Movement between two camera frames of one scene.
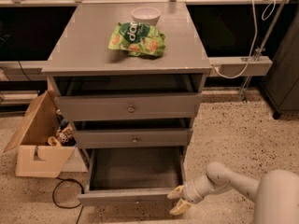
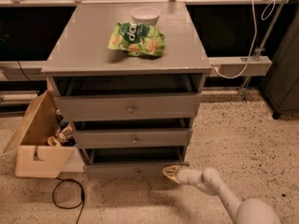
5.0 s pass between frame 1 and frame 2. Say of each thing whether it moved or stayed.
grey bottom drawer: moved
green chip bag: stayed
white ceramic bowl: stayed
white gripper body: moved
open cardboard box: stayed
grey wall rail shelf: stayed
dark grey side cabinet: stayed
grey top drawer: stayed
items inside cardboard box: stayed
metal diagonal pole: stayed
